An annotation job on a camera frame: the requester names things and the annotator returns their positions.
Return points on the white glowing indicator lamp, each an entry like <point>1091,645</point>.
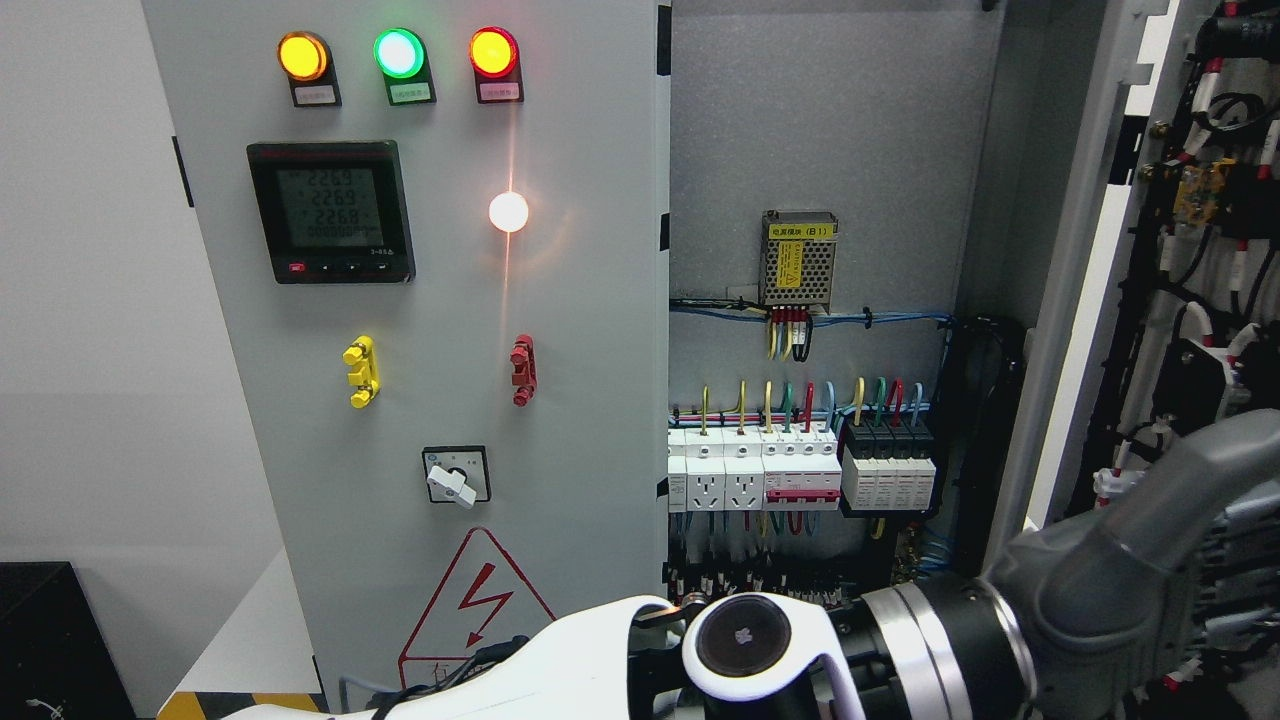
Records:
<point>509,211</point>

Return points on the relay terminal row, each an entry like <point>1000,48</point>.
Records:
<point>813,582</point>

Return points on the white rotary selector switch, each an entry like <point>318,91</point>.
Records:
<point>457,474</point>

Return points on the white socket breaker row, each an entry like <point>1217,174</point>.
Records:
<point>752,469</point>

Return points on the red terminal post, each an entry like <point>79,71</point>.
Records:
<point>524,375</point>

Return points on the metal mesh power supply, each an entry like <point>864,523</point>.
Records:
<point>797,260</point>

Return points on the black surge protector block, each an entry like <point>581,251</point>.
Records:
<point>887,471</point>

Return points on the grey cabinet door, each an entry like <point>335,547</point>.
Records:
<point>578,129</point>
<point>1107,140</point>

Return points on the yellow indicator lamp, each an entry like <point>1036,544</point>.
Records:
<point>303,56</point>

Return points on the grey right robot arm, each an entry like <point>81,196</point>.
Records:
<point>1067,619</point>

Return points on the black box at left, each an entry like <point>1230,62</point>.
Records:
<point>53,656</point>

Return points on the green indicator lamp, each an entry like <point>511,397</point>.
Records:
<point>399,53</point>

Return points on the grey electrical cabinet body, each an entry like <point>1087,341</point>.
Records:
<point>877,111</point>

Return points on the black digital power meter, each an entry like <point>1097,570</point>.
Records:
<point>333,212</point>

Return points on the red electric warning sticker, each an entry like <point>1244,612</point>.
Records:
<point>483,598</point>

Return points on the red indicator lamp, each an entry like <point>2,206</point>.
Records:
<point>493,52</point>

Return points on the yellow terminal post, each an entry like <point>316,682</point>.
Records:
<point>363,374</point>

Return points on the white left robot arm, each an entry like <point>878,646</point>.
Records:
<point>751,655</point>

